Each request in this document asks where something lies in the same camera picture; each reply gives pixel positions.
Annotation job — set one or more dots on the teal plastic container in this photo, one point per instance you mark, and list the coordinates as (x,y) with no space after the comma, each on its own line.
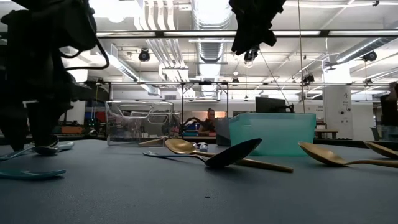
(280,133)

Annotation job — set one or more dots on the orange box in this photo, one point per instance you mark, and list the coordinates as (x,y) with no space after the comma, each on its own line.
(74,130)

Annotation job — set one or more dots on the person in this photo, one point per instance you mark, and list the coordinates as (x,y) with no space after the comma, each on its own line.
(211,124)
(388,109)

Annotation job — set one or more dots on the wooden bench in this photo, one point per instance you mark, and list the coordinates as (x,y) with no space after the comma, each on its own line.
(326,132)

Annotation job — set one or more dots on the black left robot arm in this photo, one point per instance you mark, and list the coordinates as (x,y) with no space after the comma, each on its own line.
(46,25)

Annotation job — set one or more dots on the blue-grey table mat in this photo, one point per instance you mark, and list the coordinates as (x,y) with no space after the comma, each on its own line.
(186,202)

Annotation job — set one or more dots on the clear plastic container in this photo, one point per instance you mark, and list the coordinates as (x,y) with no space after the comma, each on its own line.
(115,124)

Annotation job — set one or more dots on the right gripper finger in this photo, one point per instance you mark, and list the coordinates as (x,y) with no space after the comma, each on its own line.
(269,38)
(244,43)

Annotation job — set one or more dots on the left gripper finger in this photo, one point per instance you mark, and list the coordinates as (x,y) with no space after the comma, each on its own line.
(46,124)
(14,130)

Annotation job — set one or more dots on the black computer monitor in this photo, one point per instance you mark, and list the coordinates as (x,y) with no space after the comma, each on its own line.
(270,105)

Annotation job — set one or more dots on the black ceiling spotlight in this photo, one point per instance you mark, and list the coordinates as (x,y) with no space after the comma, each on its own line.
(370,56)
(250,56)
(308,78)
(144,55)

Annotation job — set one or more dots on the smoky grey plastic container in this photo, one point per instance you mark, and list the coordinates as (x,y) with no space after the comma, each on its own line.
(222,132)

